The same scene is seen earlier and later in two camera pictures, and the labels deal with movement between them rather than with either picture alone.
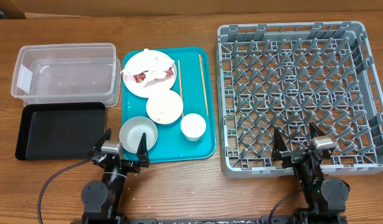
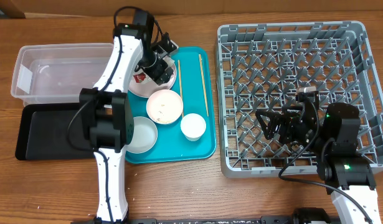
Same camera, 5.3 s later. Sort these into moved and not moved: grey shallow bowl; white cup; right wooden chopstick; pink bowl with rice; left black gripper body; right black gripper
Moved: right black gripper; left black gripper body
Not moved: right wooden chopstick; grey shallow bowl; white cup; pink bowl with rice
